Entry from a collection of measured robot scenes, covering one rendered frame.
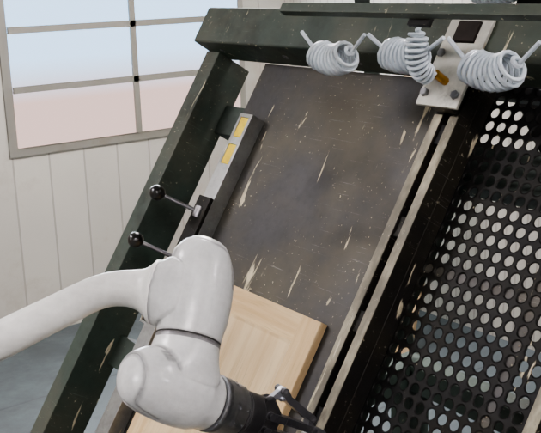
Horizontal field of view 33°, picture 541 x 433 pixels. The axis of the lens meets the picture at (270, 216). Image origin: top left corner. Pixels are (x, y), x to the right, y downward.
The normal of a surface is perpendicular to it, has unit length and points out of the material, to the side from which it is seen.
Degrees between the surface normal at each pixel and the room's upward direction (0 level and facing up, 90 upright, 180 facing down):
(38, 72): 90
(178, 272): 48
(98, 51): 90
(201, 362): 68
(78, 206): 90
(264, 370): 57
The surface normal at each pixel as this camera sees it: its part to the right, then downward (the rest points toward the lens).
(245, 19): -0.69, -0.38
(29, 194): 0.61, 0.18
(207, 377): 0.75, -0.21
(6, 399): -0.03, -0.97
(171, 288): -0.23, -0.37
